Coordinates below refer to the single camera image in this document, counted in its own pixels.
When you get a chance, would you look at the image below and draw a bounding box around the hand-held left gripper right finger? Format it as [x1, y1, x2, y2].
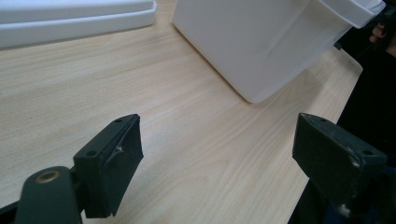
[291, 112, 389, 209]

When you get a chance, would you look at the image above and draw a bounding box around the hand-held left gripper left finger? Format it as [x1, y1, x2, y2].
[73, 113, 145, 219]

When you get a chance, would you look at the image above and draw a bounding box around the white plastic bin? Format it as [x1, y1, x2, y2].
[172, 0, 387, 105]

